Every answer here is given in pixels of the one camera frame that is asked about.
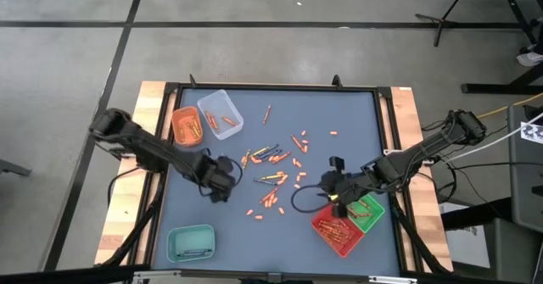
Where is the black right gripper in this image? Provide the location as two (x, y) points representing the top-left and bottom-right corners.
(318, 170), (367, 219)

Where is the clear plastic bin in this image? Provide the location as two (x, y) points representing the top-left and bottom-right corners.
(196, 89), (245, 142)

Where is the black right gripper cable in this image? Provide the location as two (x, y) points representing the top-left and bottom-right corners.
(289, 184), (333, 214)

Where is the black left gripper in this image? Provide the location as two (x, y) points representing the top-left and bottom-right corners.
(195, 159), (238, 203)

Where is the black-white fiducial tag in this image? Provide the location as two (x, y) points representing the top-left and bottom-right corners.
(520, 121), (543, 145)

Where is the orange plastic bin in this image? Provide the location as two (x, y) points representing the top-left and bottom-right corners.
(171, 105), (205, 148)

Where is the black power cable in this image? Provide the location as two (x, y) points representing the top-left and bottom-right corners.
(449, 160), (543, 170)

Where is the grey metal bracket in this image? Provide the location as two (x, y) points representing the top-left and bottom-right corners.
(0, 159), (33, 178)

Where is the black tripod stand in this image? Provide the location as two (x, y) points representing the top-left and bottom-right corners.
(414, 0), (543, 95)

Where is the person's white shoe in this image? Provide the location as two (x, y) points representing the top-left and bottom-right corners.
(516, 49), (543, 68)

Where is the teal plastic basket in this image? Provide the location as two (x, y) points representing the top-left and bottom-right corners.
(165, 224), (216, 264)

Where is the person's leg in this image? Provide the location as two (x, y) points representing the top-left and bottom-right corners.
(529, 16), (543, 55)

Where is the white cable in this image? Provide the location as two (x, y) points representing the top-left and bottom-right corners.
(440, 112), (543, 164)

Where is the grey cabinet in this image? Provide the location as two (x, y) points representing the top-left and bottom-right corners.
(507, 104), (543, 234)

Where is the red plastic basket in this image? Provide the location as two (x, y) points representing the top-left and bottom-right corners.
(311, 205), (366, 259)

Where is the grey-blue table mat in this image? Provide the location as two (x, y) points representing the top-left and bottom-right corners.
(151, 87), (402, 277)

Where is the yellow extension cord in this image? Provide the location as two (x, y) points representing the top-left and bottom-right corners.
(477, 92), (543, 120)

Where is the black table frame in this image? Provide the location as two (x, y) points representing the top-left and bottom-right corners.
(95, 74), (454, 276)

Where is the green plastic basket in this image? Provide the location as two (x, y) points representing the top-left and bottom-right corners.
(345, 192), (386, 235)

